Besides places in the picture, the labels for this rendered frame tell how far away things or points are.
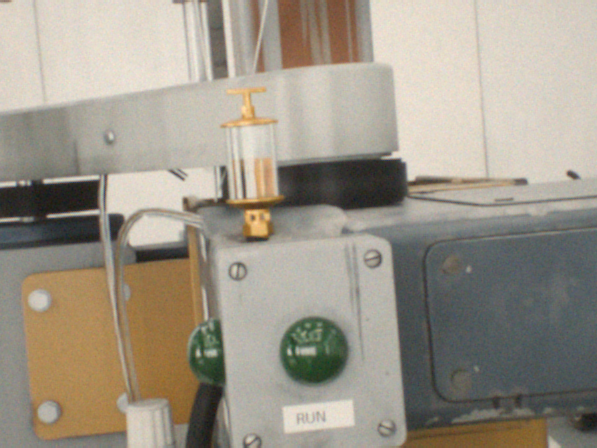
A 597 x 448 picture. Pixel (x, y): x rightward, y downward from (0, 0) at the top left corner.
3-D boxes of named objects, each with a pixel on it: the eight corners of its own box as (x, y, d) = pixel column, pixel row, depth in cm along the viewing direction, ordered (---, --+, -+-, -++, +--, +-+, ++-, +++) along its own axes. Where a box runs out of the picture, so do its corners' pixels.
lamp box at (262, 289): (234, 465, 53) (216, 253, 53) (227, 442, 58) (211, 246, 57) (408, 446, 54) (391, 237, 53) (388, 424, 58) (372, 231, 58)
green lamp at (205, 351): (190, 395, 54) (184, 325, 53) (188, 383, 56) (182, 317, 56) (249, 389, 54) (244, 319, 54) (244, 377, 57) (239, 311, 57)
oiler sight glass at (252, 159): (231, 200, 60) (225, 127, 60) (228, 198, 62) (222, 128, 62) (283, 195, 60) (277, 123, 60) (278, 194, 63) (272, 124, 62)
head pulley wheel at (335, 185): (264, 215, 69) (260, 170, 69) (251, 209, 78) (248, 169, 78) (424, 201, 70) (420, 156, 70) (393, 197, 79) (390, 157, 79)
